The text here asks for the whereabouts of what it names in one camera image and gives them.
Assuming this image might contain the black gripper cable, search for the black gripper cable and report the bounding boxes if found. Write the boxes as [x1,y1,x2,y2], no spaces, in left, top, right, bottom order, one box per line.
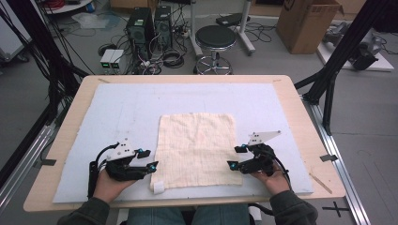
[87,142,121,200]
[248,154,294,217]

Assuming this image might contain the clear plastic bag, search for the clear plastic bag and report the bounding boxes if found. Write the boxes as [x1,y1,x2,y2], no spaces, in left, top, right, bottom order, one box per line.
[71,12,121,31]

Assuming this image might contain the black computer tower grey front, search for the black computer tower grey front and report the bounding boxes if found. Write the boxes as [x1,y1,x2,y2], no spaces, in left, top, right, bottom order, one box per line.
[154,5,174,51]

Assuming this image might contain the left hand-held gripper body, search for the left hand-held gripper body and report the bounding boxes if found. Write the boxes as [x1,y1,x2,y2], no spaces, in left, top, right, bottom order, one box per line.
[104,137,148,182]

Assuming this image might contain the brown tape strip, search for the brown tape strip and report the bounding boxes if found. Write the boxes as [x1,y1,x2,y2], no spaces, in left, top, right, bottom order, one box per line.
[309,172,333,195]

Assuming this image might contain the aluminium rail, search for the aluminium rail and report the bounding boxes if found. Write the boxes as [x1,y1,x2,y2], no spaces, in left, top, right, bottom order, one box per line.
[301,95,372,225]
[0,125,55,214]

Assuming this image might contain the black tape cross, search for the black tape cross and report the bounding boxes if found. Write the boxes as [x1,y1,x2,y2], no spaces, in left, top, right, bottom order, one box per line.
[322,201,350,218]

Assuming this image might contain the brown cardboard box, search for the brown cardboard box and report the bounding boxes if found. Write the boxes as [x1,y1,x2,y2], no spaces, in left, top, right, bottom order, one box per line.
[275,0,344,54]

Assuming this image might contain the black round stool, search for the black round stool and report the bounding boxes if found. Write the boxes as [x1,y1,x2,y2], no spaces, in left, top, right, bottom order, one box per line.
[193,24,237,75]

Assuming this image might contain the white power supply box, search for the white power supply box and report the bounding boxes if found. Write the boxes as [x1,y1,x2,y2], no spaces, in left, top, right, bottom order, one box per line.
[109,50,125,70]
[99,49,116,70]

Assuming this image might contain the person's right hand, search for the person's right hand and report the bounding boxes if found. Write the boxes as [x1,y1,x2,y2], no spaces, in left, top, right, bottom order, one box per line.
[250,165,291,196]

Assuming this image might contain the person's left hand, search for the person's left hand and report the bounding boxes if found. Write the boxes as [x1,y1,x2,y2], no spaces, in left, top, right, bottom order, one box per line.
[93,168,139,204]

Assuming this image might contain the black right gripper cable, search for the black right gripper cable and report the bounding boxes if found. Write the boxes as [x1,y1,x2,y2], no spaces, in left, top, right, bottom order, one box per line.
[248,154,294,217]

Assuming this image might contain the coiled black cables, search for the coiled black cables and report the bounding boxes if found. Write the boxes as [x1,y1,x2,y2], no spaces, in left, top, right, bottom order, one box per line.
[162,50,186,69]

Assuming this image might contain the black metal frame post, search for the black metal frame post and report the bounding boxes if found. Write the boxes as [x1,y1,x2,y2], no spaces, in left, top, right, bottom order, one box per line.
[294,0,389,136]

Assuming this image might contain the black computer tower green front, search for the black computer tower green front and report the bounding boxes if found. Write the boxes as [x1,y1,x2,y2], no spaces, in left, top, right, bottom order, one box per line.
[126,7,156,60]

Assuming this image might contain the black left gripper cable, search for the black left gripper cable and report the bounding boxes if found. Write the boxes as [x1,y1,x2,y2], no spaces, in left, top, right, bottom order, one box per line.
[87,142,121,200]

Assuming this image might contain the flat black bag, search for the flat black bag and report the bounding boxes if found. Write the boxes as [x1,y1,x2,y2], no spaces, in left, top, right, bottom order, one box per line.
[215,12,252,27]

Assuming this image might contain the person's blue jeans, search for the person's blue jeans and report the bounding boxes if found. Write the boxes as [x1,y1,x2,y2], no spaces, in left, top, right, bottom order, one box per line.
[126,204,252,225]

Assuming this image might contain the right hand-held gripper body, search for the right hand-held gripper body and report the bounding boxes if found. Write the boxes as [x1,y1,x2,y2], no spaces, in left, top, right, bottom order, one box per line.
[238,130,282,176]

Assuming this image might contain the cream printed cloth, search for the cream printed cloth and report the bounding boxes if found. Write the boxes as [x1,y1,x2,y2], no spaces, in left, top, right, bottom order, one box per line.
[149,112,243,195]

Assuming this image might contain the black metal frame with cables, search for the black metal frame with cables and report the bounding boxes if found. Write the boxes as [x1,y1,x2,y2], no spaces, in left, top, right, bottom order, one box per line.
[0,0,90,126]

